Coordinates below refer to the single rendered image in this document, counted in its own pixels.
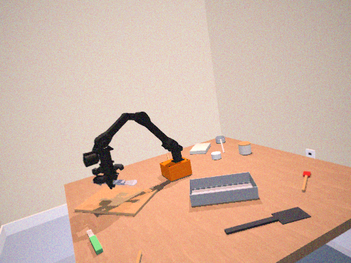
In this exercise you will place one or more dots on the grey jar with yellow lid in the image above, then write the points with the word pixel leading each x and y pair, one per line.
pixel 244 148

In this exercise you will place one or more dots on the white short cylinder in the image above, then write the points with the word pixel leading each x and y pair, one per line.
pixel 216 155

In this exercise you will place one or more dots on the grey spatula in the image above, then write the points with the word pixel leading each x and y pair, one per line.
pixel 285 216

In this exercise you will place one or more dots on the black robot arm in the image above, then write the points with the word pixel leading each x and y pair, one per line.
pixel 101 149

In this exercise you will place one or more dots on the white flat square block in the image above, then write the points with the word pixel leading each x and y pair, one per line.
pixel 200 148

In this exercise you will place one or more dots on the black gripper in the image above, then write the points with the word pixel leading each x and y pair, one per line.
pixel 110 173

